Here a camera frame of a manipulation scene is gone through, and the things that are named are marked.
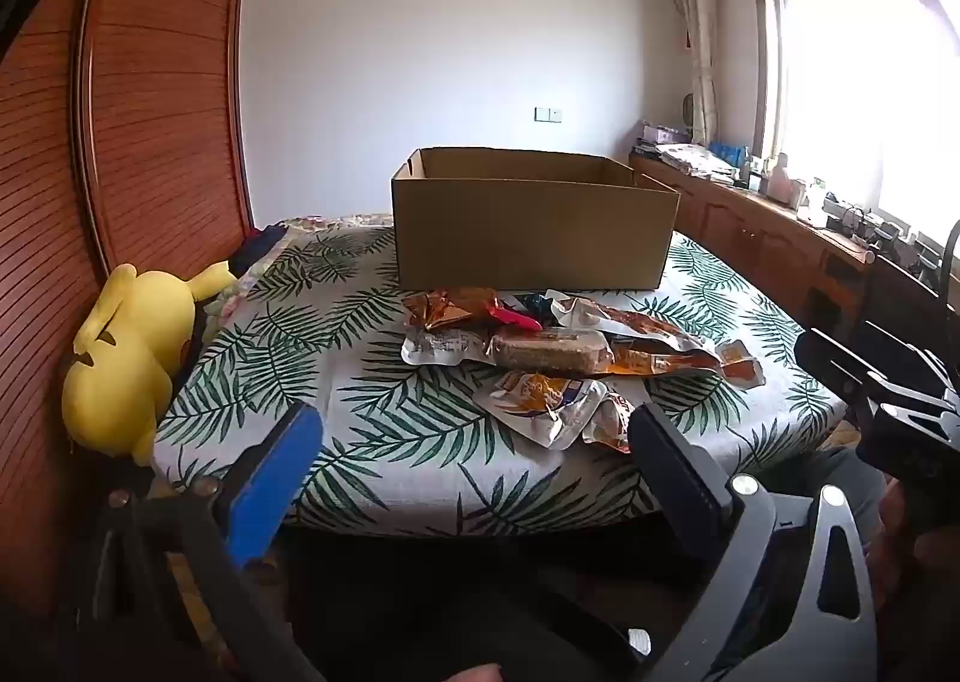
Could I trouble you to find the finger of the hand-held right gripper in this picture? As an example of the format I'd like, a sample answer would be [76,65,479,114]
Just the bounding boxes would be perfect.
[793,326,950,404]
[855,398,960,484]

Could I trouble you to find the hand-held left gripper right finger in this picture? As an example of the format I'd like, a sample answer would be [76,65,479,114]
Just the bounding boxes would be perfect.
[626,401,878,682]

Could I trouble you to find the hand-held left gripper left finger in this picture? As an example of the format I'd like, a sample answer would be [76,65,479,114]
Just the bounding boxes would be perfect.
[90,401,331,682]

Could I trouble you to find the crinkled orange silver packet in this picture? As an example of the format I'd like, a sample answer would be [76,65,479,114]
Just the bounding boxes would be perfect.
[581,393,638,454]

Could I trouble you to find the small orange snack packet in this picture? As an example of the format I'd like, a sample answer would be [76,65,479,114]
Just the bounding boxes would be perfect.
[720,341,766,390]

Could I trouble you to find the long brown snack packet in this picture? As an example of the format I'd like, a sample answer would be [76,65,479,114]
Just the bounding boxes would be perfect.
[547,288,725,377]

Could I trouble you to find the white orange snack packet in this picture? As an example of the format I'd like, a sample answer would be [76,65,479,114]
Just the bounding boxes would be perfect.
[474,371,608,450]

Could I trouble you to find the brown bread packet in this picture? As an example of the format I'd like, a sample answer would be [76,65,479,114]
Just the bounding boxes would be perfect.
[491,326,616,377]

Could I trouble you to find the silver white packet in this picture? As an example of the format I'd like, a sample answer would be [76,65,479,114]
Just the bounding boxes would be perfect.
[401,329,500,366]

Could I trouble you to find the red snack packet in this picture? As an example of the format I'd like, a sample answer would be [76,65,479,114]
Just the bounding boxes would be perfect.
[484,299,542,332]

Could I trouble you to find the orange brown foil packet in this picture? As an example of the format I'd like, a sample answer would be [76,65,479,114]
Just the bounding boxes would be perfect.
[403,287,502,332]

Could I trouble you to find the brown cardboard box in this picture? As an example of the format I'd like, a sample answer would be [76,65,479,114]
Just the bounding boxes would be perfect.
[390,146,681,293]

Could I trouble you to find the leaf print blanket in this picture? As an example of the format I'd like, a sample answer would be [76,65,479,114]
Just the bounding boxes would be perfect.
[154,228,848,540]

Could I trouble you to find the desk electronics clutter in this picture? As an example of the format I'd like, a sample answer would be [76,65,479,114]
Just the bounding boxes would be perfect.
[825,198,912,257]

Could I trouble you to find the clear plastic bottle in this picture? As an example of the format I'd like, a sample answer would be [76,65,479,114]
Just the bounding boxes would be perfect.
[799,178,830,229]

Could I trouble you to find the wooden side cabinet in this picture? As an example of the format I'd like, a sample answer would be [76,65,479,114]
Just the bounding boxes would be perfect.
[628,153,960,353]

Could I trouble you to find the pink kettle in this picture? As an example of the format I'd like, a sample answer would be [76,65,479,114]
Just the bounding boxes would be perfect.
[765,153,807,203]

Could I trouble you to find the yellow plush toy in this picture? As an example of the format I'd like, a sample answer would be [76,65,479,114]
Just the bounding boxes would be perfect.
[61,260,233,465]

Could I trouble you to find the person's dark trousers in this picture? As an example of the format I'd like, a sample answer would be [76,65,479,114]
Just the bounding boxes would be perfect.
[285,446,890,682]

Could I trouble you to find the dark clothing pile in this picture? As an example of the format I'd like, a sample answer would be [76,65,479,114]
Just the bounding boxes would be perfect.
[229,223,290,278]

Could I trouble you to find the printed cloth stack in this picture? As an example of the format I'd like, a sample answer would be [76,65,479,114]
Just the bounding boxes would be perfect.
[656,142,740,184]

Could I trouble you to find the wooden framed window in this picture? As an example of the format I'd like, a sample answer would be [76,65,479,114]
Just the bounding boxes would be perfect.
[750,0,960,248]

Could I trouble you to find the purple box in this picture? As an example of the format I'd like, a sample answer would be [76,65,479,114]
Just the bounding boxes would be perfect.
[637,121,695,145]

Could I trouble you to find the patterned beige curtain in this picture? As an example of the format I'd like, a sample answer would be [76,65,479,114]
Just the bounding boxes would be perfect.
[671,0,721,147]

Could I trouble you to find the wooden headboard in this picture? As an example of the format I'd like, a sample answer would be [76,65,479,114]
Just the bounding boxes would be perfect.
[0,0,256,638]

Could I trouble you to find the black cable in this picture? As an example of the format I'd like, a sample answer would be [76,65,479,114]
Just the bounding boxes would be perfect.
[930,217,960,312]

